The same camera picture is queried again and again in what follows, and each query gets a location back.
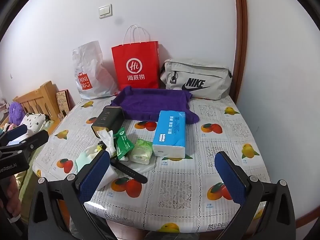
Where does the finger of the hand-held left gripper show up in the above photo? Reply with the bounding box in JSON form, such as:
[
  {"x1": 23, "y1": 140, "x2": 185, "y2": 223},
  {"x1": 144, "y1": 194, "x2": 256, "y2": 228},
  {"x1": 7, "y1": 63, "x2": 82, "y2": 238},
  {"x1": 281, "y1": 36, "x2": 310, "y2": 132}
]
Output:
[
  {"x1": 14, "y1": 129, "x2": 49, "y2": 153},
  {"x1": 0, "y1": 124, "x2": 28, "y2": 147}
]

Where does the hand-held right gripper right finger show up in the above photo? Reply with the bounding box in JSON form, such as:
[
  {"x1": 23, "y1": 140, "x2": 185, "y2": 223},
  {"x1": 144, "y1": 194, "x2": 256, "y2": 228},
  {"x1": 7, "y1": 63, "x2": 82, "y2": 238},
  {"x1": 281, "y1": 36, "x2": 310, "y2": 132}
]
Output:
[{"x1": 214, "y1": 151, "x2": 297, "y2": 240}]

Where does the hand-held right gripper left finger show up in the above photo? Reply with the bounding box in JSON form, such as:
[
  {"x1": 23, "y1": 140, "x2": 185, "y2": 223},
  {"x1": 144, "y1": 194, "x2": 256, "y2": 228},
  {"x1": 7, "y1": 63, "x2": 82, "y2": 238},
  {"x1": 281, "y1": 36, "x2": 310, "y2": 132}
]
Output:
[{"x1": 28, "y1": 150, "x2": 118, "y2": 240}]

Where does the green wet wipe packet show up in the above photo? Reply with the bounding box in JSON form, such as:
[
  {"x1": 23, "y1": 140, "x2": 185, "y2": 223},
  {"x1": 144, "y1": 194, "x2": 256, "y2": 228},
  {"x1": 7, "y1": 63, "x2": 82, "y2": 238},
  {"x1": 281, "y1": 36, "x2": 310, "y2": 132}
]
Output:
[{"x1": 114, "y1": 127, "x2": 134, "y2": 161}]

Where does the light green tissue pack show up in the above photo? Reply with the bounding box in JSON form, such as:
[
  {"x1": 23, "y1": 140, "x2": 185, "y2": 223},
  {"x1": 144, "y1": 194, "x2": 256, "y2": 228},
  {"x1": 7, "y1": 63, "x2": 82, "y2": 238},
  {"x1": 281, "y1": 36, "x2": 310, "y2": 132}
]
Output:
[{"x1": 129, "y1": 139, "x2": 153, "y2": 165}]

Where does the blue tissue pack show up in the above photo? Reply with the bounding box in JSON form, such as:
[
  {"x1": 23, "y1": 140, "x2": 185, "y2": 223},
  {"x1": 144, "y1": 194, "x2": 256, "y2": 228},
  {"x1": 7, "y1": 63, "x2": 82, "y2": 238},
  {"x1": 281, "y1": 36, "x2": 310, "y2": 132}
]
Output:
[{"x1": 152, "y1": 110, "x2": 187, "y2": 158}]

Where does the person's left hand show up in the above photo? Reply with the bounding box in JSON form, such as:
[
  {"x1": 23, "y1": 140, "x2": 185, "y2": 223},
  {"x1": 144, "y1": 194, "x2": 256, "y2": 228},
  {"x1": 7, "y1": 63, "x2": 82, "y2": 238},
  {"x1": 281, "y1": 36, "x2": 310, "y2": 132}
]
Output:
[{"x1": 2, "y1": 176, "x2": 22, "y2": 220}]

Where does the white polka dot cloth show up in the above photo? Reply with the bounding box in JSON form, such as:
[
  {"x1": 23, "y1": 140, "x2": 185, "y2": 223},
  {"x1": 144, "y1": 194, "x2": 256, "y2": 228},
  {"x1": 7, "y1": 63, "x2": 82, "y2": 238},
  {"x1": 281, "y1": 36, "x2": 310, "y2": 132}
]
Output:
[{"x1": 24, "y1": 113, "x2": 49, "y2": 137}]

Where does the purple plush toy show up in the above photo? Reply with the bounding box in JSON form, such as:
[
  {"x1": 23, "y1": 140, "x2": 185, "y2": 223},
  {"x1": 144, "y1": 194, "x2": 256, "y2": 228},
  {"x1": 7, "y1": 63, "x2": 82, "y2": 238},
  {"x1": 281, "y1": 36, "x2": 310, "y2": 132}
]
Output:
[{"x1": 9, "y1": 102, "x2": 25, "y2": 127}]

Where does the mint green cloth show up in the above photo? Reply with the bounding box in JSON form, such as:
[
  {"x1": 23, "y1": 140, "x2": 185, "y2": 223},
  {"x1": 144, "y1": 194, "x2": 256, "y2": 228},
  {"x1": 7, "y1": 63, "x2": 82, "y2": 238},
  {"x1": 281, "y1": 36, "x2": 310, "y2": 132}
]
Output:
[{"x1": 75, "y1": 152, "x2": 97, "y2": 174}]

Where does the wooden headboard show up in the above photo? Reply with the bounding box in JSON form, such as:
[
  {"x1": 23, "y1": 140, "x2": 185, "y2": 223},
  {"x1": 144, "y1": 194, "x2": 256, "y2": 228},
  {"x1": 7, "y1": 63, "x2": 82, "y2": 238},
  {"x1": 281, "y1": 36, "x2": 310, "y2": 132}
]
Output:
[{"x1": 14, "y1": 81, "x2": 62, "y2": 128}]

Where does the brown patterned box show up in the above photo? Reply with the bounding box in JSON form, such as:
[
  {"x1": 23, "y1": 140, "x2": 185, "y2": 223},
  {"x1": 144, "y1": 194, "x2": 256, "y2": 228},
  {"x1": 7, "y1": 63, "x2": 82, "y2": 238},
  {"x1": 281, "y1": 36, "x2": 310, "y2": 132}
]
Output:
[{"x1": 55, "y1": 89, "x2": 76, "y2": 118}]

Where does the clear plastic packet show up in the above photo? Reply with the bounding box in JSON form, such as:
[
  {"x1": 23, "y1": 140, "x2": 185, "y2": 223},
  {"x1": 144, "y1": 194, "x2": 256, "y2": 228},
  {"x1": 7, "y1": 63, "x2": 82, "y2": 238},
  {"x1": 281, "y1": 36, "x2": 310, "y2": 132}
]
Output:
[{"x1": 129, "y1": 156, "x2": 157, "y2": 173}]

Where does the fruit printed tablecloth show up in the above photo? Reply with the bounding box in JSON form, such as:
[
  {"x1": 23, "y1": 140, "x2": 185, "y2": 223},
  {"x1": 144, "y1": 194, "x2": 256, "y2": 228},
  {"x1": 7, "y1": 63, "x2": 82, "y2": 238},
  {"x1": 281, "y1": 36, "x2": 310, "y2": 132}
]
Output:
[{"x1": 32, "y1": 94, "x2": 272, "y2": 233}]

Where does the dark tin box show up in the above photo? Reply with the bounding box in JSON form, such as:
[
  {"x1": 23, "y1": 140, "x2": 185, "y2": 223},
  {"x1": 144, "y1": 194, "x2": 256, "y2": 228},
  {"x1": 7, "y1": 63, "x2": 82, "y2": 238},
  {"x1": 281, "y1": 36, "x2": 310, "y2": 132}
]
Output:
[{"x1": 91, "y1": 106, "x2": 125, "y2": 133}]

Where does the white plastic shopping bag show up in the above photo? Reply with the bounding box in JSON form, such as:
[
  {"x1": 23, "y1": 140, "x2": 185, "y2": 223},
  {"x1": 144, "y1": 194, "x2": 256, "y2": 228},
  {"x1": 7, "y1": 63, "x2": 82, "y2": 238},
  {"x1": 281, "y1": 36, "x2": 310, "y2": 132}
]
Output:
[{"x1": 72, "y1": 41, "x2": 120, "y2": 100}]

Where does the purple towel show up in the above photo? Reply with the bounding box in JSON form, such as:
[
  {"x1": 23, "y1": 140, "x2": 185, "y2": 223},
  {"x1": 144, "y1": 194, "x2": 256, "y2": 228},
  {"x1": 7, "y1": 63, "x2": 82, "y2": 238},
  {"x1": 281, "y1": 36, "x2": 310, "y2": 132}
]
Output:
[{"x1": 110, "y1": 85, "x2": 200, "y2": 124}]

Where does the grey sling bag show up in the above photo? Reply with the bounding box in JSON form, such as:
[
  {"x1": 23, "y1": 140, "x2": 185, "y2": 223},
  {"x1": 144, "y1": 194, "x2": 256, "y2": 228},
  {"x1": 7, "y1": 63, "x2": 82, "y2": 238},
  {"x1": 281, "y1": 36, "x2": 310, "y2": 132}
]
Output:
[{"x1": 160, "y1": 58, "x2": 233, "y2": 100}]

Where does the red paper bag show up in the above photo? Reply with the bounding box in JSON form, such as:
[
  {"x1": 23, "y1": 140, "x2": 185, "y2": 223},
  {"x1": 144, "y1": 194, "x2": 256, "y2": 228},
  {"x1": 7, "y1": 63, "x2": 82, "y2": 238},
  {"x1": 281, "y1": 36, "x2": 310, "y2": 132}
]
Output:
[{"x1": 111, "y1": 24, "x2": 160, "y2": 90}]

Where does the black watch strap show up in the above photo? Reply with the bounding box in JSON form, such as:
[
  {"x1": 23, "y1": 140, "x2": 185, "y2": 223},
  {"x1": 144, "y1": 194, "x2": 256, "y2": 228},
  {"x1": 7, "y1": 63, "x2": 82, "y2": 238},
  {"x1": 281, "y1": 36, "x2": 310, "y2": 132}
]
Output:
[{"x1": 110, "y1": 158, "x2": 148, "y2": 184}]

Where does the brown wooden door frame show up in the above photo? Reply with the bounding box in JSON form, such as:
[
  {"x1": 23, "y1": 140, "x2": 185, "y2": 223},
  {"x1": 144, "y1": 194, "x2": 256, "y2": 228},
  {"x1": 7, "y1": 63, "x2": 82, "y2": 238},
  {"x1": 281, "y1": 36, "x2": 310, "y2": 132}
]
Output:
[{"x1": 231, "y1": 0, "x2": 250, "y2": 103}]

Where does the white wall switch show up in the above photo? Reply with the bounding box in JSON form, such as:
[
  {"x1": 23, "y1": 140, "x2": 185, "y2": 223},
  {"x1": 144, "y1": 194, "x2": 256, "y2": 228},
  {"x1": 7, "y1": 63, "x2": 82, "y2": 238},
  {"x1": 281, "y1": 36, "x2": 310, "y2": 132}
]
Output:
[{"x1": 98, "y1": 4, "x2": 113, "y2": 19}]

